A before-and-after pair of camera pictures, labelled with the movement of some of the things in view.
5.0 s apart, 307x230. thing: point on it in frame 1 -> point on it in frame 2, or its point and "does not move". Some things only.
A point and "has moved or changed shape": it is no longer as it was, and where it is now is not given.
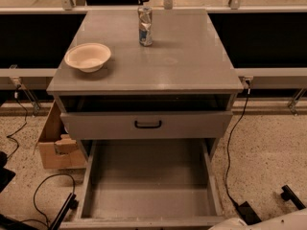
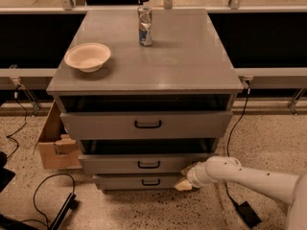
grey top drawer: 148,125 does not move
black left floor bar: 70,203 does not move
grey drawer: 152,184 has moved or changed shape
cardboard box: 59,152 does not move
